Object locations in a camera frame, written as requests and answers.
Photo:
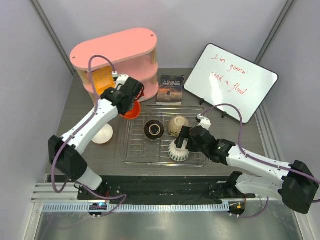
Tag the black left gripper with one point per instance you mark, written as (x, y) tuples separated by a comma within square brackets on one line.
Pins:
[(123, 112)]

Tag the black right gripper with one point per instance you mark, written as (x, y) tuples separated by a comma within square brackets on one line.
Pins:
[(185, 133)]

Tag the beige floral ceramic bowl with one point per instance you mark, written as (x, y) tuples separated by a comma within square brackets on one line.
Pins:
[(175, 125)]

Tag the white blue-petal bowl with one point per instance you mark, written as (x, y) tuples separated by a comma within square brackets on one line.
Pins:
[(178, 154)]

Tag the orange bowl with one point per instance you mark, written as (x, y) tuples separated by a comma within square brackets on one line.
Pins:
[(134, 112), (104, 135)]

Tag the black patterned ceramic bowl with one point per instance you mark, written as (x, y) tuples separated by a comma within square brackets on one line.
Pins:
[(154, 129)]

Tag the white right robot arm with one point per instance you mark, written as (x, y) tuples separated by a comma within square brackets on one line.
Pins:
[(292, 183)]

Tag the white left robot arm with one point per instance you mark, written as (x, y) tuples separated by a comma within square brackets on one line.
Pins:
[(65, 152)]

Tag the red book on shelf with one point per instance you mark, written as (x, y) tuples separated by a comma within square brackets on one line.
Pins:
[(140, 95)]

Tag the yellow book on shelf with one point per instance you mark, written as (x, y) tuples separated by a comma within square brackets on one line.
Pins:
[(103, 79)]

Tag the pink three-tier shelf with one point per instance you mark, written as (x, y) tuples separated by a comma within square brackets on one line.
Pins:
[(132, 52)]

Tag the clear plastic drip tray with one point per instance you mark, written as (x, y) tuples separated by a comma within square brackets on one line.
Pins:
[(162, 162)]

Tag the dark paperback book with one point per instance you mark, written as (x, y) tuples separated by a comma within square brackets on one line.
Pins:
[(170, 91)]

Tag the white dry-erase board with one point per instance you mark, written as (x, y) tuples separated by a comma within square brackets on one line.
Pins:
[(235, 85)]

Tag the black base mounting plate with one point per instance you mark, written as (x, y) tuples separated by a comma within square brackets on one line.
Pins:
[(172, 190)]

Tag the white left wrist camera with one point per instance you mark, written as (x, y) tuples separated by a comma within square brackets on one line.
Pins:
[(120, 79)]

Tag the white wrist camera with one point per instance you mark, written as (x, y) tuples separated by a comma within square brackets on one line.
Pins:
[(203, 121), (120, 79)]

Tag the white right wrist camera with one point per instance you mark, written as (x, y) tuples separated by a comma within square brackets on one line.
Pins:
[(203, 121)]

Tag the slotted cable duct rail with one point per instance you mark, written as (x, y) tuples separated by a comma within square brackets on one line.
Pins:
[(97, 207)]

